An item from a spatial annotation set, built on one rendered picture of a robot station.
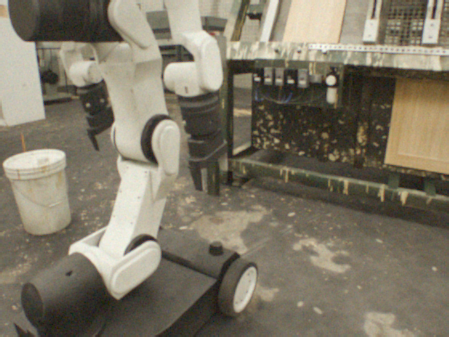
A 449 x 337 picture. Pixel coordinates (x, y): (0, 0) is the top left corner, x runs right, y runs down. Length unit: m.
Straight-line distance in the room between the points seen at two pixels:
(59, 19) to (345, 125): 1.69
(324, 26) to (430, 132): 0.82
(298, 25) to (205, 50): 1.36
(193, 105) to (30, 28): 0.36
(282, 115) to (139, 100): 1.41
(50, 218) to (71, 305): 0.97
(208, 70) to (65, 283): 0.59
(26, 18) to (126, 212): 0.56
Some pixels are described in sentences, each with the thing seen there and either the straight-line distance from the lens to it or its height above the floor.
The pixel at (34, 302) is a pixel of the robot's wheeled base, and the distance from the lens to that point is 0.89.
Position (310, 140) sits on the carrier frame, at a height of 0.31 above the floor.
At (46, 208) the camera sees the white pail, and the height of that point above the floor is 0.14.
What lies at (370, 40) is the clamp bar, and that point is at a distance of 1.82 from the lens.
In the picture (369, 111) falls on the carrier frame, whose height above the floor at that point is 0.55.
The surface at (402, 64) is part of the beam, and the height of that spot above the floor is 0.82.
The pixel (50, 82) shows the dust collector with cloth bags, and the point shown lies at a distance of 6.61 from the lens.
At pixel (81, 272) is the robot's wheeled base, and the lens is 0.90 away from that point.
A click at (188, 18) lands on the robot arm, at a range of 0.71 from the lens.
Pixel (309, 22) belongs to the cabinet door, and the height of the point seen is 1.02.
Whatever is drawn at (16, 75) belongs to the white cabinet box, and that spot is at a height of 0.63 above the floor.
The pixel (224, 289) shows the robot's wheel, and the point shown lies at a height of 0.15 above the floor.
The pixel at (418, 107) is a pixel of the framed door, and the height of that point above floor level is 0.59.
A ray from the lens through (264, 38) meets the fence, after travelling 2.00.
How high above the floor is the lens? 0.85
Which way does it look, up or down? 21 degrees down
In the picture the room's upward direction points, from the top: straight up
